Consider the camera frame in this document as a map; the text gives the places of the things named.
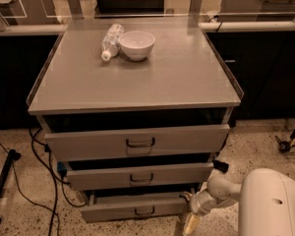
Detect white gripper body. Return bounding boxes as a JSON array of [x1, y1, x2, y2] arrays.
[[189, 189, 218, 216]]

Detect grey bottom drawer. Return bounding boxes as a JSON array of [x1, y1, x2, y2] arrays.
[[81, 192, 189, 222]]

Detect grey drawer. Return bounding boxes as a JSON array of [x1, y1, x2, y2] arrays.
[[81, 192, 189, 222], [45, 124, 230, 161], [67, 163, 213, 191]]

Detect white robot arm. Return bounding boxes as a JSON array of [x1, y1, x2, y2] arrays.
[[183, 168, 295, 236]]

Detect grey middle drawer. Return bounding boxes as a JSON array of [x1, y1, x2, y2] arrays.
[[67, 163, 213, 191]]

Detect grey top drawer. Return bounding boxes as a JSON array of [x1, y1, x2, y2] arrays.
[[45, 124, 230, 161]]

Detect grey drawer cabinet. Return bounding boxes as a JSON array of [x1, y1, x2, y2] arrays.
[[26, 17, 245, 214]]

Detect black wheeled cart base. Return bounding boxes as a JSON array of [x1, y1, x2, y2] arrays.
[[274, 116, 295, 153]]

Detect white ceramic bowl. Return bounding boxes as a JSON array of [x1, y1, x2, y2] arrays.
[[119, 30, 155, 61]]

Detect clear plastic water bottle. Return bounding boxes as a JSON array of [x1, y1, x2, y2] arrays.
[[101, 24, 124, 61]]

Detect black stand leg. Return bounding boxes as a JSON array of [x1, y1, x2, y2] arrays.
[[0, 149, 21, 223]]

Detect black cable plug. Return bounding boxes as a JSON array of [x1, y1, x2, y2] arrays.
[[212, 160, 229, 173]]

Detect black floor cable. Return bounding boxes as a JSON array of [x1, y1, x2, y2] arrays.
[[0, 127, 87, 236]]

